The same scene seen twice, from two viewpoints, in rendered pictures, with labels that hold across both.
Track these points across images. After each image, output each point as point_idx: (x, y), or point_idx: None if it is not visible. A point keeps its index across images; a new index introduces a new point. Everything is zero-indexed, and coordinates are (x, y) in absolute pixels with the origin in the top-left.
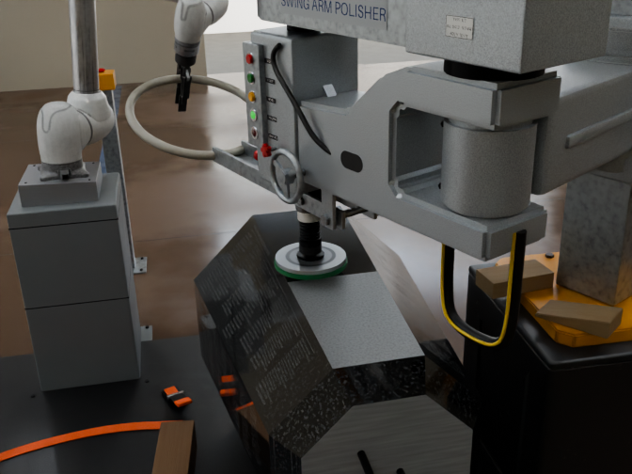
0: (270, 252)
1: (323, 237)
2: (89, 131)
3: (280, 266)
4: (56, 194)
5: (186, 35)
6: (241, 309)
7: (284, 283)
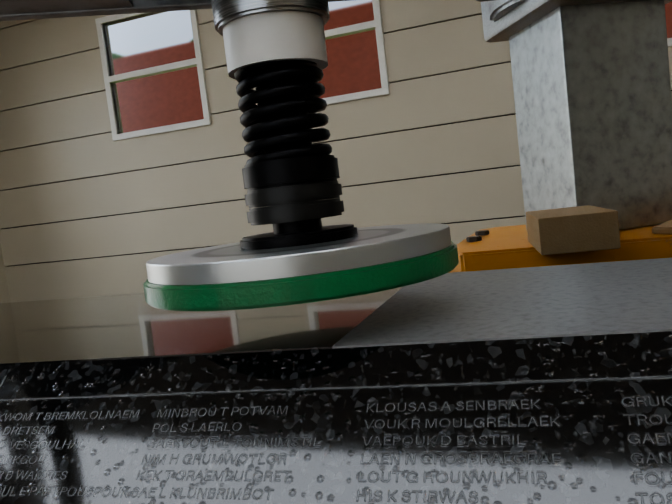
0: (3, 371)
1: (109, 311)
2: None
3: (304, 263)
4: None
5: None
6: None
7: (312, 365)
